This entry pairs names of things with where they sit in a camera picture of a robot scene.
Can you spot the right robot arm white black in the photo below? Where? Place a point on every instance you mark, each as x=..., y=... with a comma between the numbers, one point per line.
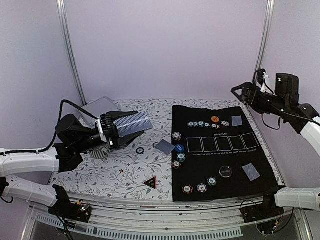
x=303, y=118

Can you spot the left aluminium frame post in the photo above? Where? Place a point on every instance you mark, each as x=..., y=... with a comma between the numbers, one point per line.
x=61, y=7

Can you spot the right aluminium frame post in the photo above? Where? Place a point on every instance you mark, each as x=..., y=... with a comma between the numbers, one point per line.
x=267, y=24

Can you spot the dealt card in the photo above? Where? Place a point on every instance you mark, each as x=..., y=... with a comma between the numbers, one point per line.
x=251, y=172
x=236, y=121
x=165, y=147

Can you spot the blue small blind button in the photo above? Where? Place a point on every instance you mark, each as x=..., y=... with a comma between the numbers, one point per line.
x=179, y=148

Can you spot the triangular all in marker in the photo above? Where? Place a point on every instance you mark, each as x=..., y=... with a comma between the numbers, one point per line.
x=152, y=182

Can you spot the grey box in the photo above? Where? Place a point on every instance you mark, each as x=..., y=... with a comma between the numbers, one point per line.
x=101, y=106

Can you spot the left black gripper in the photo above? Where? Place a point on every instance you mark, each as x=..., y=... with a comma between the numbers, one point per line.
x=113, y=140

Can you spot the front aluminium rail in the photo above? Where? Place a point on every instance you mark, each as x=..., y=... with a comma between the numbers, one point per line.
x=136, y=219

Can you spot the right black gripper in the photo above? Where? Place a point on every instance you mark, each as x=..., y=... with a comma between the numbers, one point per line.
x=249, y=87

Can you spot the green 50 chip row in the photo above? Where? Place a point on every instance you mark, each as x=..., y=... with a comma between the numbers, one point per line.
x=198, y=124

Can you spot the clear round dealer button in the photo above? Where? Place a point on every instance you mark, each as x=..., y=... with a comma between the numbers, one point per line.
x=225, y=171

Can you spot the aluminium frame post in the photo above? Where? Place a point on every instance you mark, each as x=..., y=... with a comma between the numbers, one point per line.
x=267, y=24
x=61, y=7

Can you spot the black poker mat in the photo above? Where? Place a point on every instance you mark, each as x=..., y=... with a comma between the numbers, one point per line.
x=208, y=149

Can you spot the orange big blind button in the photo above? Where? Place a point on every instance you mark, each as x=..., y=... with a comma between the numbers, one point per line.
x=215, y=119

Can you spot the striped mug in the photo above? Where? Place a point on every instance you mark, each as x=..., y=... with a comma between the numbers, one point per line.
x=99, y=153

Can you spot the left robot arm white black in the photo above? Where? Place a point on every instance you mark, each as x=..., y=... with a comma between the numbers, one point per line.
x=76, y=140

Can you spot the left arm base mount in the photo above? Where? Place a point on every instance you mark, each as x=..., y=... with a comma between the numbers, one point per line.
x=65, y=209

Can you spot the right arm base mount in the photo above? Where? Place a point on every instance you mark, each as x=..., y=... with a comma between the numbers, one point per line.
x=253, y=212

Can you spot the single chip on table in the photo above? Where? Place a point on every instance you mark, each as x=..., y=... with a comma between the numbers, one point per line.
x=154, y=145
x=140, y=150

